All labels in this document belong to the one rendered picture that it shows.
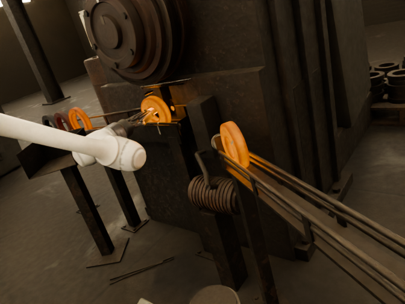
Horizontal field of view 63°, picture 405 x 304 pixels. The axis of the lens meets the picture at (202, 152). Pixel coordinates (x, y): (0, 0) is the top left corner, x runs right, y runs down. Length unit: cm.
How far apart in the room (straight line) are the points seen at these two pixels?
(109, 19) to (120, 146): 47
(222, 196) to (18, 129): 67
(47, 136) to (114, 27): 47
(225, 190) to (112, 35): 69
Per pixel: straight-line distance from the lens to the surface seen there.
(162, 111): 141
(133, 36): 124
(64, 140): 107
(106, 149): 110
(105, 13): 134
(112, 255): 199
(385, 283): 53
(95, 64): 426
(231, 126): 98
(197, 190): 123
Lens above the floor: 112
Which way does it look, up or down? 23 degrees down
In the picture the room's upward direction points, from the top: 16 degrees counter-clockwise
